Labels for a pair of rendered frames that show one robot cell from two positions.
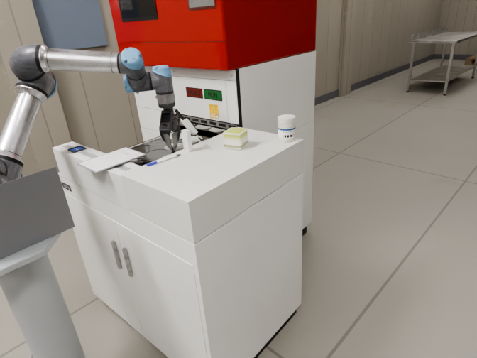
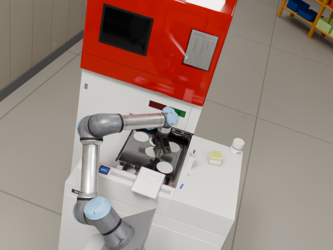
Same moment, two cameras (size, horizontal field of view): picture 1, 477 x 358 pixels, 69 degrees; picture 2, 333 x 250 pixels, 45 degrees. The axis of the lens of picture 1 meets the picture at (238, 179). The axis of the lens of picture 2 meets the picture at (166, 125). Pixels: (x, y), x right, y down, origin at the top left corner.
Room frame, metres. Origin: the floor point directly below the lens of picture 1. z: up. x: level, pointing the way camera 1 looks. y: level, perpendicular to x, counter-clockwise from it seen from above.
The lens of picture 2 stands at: (-0.03, 1.47, 2.52)
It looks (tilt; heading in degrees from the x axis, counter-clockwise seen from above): 35 degrees down; 322
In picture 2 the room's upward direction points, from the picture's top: 16 degrees clockwise
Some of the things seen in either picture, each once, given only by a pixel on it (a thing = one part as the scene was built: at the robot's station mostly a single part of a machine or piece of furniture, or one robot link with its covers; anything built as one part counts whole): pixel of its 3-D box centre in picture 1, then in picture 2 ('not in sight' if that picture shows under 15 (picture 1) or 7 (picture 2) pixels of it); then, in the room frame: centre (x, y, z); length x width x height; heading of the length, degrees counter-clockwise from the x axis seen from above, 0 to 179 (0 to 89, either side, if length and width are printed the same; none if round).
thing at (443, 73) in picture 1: (446, 57); not in sight; (6.51, -3.91, 0.47); 1.82 x 0.69 x 0.94; 134
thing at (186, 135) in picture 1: (189, 133); (191, 158); (1.30, 0.18, 1.03); 0.06 x 0.04 x 0.13; 138
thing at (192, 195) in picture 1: (221, 172); (207, 181); (1.22, 0.07, 0.89); 0.62 x 0.35 x 0.14; 138
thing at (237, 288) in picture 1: (183, 248); (145, 218); (1.42, 0.30, 0.41); 0.96 x 0.64 x 0.82; 48
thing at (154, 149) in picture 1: (175, 146); (152, 151); (1.55, 0.28, 0.90); 0.34 x 0.34 x 0.01; 48
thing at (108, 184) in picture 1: (96, 172); (124, 186); (1.33, 0.58, 0.89); 0.55 x 0.09 x 0.14; 48
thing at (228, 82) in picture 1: (181, 105); (137, 108); (1.85, 0.27, 1.02); 0.81 x 0.03 x 0.40; 48
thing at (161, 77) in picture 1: (162, 79); (166, 117); (1.50, 0.29, 1.21); 0.09 x 0.08 x 0.11; 102
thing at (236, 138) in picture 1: (236, 138); (214, 157); (1.30, 0.00, 1.00); 0.07 x 0.07 x 0.07; 62
